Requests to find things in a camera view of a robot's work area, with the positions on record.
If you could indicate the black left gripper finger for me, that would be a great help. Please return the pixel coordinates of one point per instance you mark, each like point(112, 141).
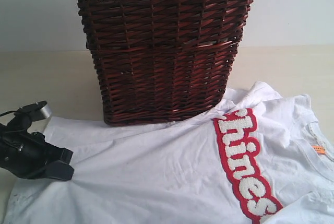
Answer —
point(54, 153)
point(56, 170)

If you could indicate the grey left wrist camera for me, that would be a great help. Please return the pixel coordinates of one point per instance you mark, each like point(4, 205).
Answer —
point(38, 111)

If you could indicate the white t-shirt red lettering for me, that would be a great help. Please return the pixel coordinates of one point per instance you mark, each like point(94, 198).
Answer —
point(256, 157)

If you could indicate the dark red wicker basket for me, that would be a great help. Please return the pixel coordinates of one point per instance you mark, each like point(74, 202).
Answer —
point(161, 60)

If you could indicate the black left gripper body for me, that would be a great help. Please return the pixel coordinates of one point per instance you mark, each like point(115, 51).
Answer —
point(21, 152)

